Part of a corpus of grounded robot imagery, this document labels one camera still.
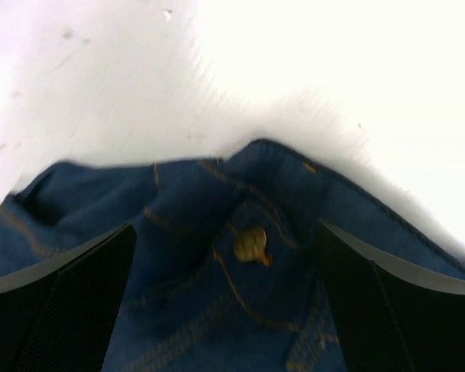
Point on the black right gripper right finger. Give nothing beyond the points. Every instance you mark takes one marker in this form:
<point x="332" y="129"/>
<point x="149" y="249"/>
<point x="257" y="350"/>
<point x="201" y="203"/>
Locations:
<point x="390" y="314"/>

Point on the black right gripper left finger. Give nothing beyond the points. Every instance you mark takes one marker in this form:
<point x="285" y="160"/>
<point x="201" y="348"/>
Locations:
<point x="59" y="314"/>

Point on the dark blue denim trousers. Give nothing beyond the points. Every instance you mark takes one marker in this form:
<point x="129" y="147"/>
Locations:
<point x="225" y="273"/>

